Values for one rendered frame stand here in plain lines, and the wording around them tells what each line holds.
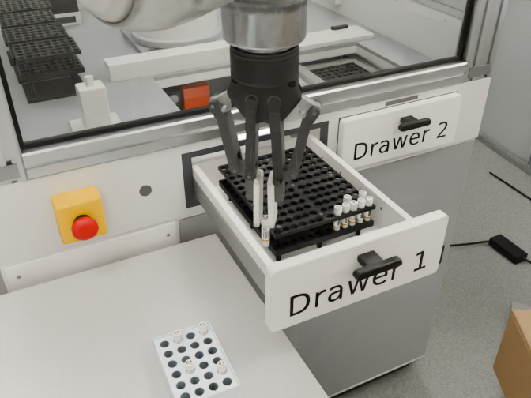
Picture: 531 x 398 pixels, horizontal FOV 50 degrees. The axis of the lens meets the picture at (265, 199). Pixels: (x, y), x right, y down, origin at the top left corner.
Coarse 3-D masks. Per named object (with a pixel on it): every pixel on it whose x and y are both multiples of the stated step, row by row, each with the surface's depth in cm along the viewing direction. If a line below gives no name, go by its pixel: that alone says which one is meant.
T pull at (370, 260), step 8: (360, 256) 78; (368, 256) 78; (376, 256) 78; (360, 264) 78; (368, 264) 76; (376, 264) 76; (384, 264) 76; (392, 264) 77; (400, 264) 77; (360, 272) 75; (368, 272) 75; (376, 272) 76
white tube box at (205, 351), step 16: (160, 336) 81; (192, 336) 82; (208, 336) 81; (160, 352) 79; (176, 352) 79; (192, 352) 79; (208, 352) 80; (160, 368) 79; (176, 368) 76; (208, 368) 76; (176, 384) 75; (192, 384) 76; (208, 384) 74; (224, 384) 76
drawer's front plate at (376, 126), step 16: (448, 96) 117; (368, 112) 111; (384, 112) 111; (400, 112) 113; (416, 112) 115; (432, 112) 117; (448, 112) 119; (352, 128) 109; (368, 128) 111; (384, 128) 113; (416, 128) 117; (432, 128) 119; (448, 128) 121; (352, 144) 111; (368, 144) 113; (384, 144) 115; (400, 144) 117; (416, 144) 120; (432, 144) 122; (352, 160) 114; (368, 160) 116
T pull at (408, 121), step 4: (408, 116) 114; (412, 116) 114; (400, 120) 114; (404, 120) 113; (408, 120) 112; (412, 120) 112; (416, 120) 112; (420, 120) 112; (424, 120) 112; (428, 120) 112; (400, 124) 111; (404, 124) 111; (408, 124) 111; (412, 124) 111; (416, 124) 111; (420, 124) 112; (424, 124) 112; (428, 124) 113; (400, 128) 110; (404, 128) 110; (408, 128) 111; (412, 128) 111
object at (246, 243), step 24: (288, 144) 109; (312, 144) 109; (192, 168) 101; (216, 168) 104; (336, 168) 103; (216, 192) 94; (216, 216) 94; (240, 216) 98; (384, 216) 93; (408, 216) 88; (240, 240) 86; (336, 240) 93; (264, 264) 79; (264, 288) 81
